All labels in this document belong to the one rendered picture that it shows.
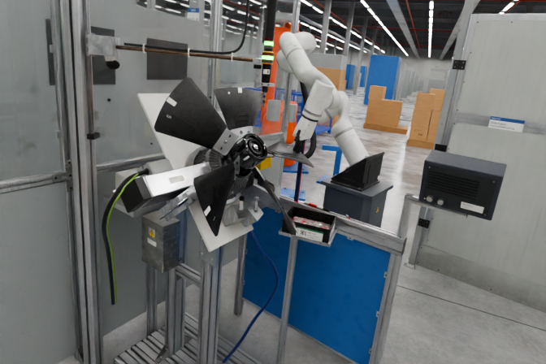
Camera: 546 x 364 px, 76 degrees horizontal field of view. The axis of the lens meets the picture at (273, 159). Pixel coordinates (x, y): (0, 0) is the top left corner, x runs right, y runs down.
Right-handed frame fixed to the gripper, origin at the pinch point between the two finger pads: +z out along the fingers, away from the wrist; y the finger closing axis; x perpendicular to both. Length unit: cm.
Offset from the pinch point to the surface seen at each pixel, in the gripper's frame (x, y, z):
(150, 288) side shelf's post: -31, 35, 97
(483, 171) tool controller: 67, -8, -27
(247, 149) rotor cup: -0.6, 37.2, -4.3
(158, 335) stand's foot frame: -17, 34, 120
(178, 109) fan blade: -22, 54, -11
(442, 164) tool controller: 54, -7, -22
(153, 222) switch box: -25, 49, 43
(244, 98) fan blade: -24.1, 16.8, -13.4
